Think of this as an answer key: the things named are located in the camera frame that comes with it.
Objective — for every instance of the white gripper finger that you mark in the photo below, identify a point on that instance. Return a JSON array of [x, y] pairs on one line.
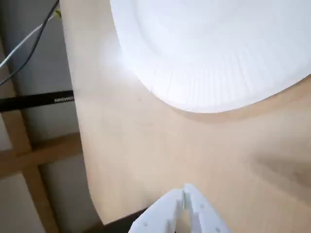
[[206, 218], [155, 218]]

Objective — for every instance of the black pot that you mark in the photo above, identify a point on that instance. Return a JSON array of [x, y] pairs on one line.
[[116, 225]]

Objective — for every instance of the white paper plate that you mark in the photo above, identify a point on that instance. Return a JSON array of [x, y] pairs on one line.
[[206, 48]]

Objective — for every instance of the black tripod leg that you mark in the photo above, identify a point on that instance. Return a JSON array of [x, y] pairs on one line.
[[29, 100]]

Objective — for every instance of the yellow green tag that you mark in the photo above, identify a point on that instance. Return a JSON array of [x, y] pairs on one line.
[[57, 13]]

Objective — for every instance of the wooden frame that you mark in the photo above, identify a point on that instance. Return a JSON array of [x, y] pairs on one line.
[[26, 155]]

